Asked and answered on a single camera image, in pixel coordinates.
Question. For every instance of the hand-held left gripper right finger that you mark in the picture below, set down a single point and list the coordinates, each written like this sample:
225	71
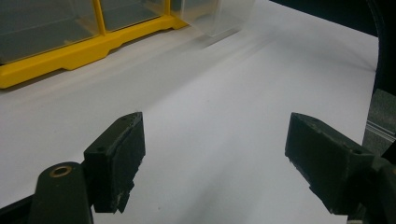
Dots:
323	158

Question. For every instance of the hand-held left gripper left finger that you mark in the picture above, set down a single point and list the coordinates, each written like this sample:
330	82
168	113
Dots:
120	155

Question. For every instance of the yellow black drawer organizer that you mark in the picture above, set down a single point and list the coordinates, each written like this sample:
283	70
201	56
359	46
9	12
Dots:
62	56

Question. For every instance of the clear pulled-out organizer drawer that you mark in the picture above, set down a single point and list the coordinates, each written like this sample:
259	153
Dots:
214	15

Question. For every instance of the set of clear organizer drawers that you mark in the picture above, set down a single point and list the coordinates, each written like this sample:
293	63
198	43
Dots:
46	28

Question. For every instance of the metal floor rail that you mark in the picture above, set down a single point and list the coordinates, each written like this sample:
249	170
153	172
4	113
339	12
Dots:
381	130

